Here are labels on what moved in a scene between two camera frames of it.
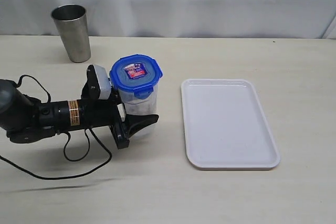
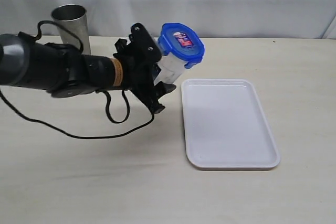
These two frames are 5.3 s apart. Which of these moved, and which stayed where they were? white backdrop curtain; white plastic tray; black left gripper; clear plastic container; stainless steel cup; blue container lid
Moved: black left gripper; blue container lid; clear plastic container
Stayed: white plastic tray; white backdrop curtain; stainless steel cup
